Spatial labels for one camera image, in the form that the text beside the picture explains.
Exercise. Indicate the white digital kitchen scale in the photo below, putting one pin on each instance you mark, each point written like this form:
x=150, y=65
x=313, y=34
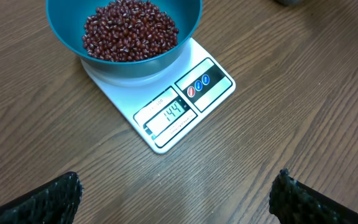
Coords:
x=164, y=107

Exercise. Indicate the clear plastic container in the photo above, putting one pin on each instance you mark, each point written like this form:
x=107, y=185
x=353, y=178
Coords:
x=289, y=2

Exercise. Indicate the blue metal bowl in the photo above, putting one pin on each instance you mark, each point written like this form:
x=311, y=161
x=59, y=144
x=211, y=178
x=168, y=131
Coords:
x=67, y=19

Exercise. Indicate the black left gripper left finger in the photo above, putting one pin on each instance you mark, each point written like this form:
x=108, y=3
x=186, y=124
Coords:
x=56, y=201

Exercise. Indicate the red beans in bowl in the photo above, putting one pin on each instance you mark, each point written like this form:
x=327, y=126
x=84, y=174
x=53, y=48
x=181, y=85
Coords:
x=129, y=31

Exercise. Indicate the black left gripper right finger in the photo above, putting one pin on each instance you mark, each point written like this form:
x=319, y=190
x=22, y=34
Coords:
x=295, y=203

